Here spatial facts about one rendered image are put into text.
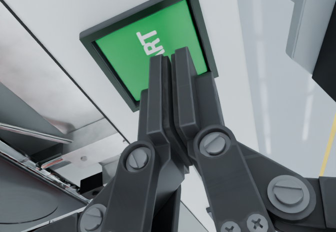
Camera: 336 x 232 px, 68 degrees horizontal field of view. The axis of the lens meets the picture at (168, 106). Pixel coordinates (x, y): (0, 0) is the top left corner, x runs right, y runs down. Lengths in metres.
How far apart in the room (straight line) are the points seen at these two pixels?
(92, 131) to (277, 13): 1.28
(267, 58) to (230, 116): 1.42
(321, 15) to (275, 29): 1.12
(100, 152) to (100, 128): 0.03
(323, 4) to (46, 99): 0.33
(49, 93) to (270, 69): 1.51
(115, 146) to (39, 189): 0.12
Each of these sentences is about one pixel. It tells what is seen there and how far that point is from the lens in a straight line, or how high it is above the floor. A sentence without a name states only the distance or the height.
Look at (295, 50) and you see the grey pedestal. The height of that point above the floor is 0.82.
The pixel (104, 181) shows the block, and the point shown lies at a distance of 0.34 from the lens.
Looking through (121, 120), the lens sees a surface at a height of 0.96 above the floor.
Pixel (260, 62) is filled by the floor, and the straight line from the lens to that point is 1.59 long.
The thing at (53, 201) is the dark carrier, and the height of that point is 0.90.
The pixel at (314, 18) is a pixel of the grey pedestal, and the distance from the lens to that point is 0.38.
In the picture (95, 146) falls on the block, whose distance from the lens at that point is 0.27.
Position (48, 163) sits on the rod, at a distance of 0.31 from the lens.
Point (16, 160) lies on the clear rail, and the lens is 0.30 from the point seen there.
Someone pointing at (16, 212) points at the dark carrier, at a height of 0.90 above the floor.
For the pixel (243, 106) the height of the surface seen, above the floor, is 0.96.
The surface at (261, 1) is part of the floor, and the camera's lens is 1.37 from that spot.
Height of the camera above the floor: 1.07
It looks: 43 degrees down
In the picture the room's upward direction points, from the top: 163 degrees clockwise
